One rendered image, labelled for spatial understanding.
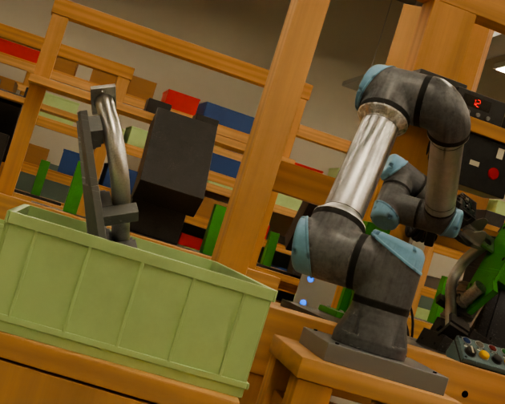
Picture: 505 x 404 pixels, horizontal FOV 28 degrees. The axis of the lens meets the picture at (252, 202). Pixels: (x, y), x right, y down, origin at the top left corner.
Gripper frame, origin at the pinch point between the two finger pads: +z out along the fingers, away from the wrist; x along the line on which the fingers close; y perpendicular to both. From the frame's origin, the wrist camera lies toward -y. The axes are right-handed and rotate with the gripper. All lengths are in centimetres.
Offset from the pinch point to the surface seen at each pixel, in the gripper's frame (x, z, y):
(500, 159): 29.5, -1.6, 7.8
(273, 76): 26, -67, -13
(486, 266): -6.2, 2.6, -0.8
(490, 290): -17.5, 2.4, 1.6
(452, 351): -41.6, -4.9, -2.4
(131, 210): -95, -94, 25
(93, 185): -96, -101, 26
